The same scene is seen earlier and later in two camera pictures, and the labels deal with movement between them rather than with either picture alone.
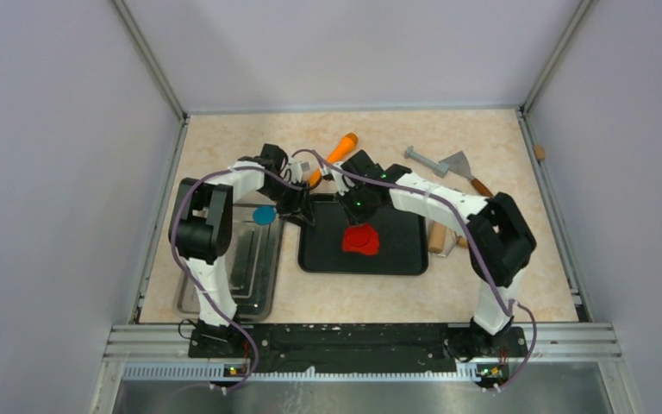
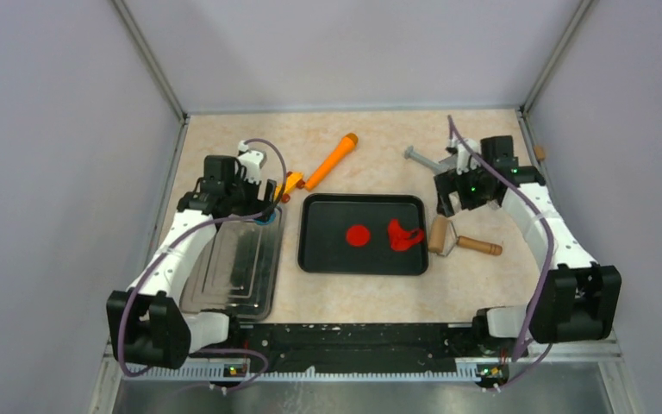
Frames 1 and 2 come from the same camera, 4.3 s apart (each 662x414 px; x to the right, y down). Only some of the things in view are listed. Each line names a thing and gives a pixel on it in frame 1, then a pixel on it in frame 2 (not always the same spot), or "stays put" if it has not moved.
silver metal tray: x=256 y=262 stays put
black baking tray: x=402 y=240 stays put
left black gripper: x=298 y=207 to x=256 y=205
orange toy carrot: x=346 y=146 stays put
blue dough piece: x=264 y=216 stays put
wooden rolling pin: x=443 y=240 stays put
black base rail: x=301 y=348 stays put
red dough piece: x=361 y=238 to x=401 y=238
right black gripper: x=356 y=217 to x=448 y=182
